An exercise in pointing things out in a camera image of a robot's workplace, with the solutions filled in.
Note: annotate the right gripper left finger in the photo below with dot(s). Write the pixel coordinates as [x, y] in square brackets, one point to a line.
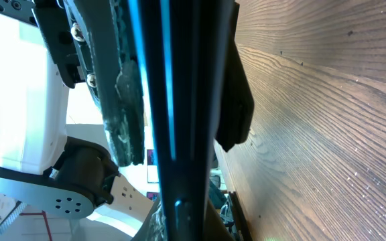
[154, 226]

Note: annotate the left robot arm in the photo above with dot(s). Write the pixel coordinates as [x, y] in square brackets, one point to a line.
[54, 152]

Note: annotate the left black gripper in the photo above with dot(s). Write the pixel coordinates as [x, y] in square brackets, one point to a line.
[104, 47]

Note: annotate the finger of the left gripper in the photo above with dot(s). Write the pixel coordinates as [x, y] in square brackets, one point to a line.
[237, 104]

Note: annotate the blue Samsung Galaxy smartphone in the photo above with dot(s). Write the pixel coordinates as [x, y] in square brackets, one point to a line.
[182, 48]

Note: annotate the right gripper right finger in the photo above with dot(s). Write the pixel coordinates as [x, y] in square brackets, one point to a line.
[215, 230]

